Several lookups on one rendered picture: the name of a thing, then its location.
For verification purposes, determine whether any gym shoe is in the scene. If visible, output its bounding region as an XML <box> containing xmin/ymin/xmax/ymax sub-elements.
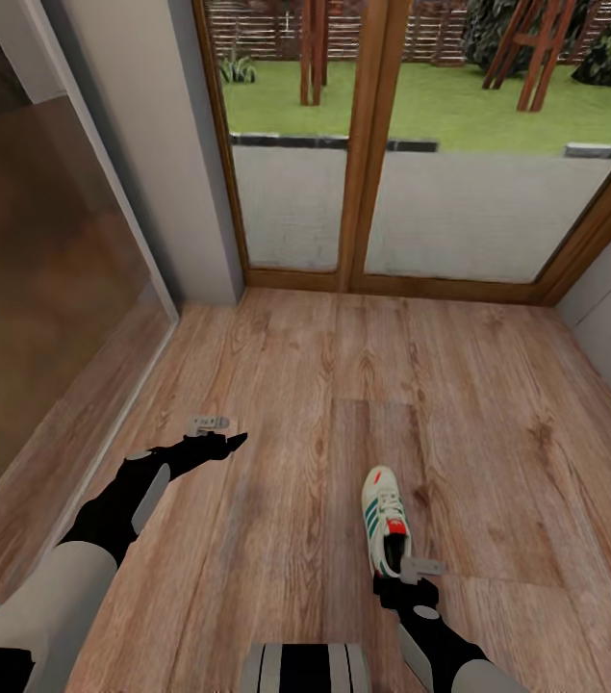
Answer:
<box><xmin>362</xmin><ymin>465</ymin><xmax>412</xmax><ymax>578</ymax></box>

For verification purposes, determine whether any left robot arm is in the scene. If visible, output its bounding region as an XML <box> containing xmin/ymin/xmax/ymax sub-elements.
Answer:
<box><xmin>0</xmin><ymin>415</ymin><xmax>247</xmax><ymax>693</ymax></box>

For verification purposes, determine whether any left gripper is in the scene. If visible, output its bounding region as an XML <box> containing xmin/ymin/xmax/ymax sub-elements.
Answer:
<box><xmin>178</xmin><ymin>432</ymin><xmax>247</xmax><ymax>470</ymax></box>

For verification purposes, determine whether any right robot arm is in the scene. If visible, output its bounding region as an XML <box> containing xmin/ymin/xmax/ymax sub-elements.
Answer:
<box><xmin>373</xmin><ymin>556</ymin><xmax>531</xmax><ymax>693</ymax></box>

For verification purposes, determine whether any robot trunk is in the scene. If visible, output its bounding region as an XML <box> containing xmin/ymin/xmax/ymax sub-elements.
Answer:
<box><xmin>239</xmin><ymin>644</ymin><xmax>372</xmax><ymax>693</ymax></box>

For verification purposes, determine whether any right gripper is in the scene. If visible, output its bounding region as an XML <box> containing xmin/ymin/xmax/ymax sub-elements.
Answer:
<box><xmin>373</xmin><ymin>571</ymin><xmax>438</xmax><ymax>613</ymax></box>

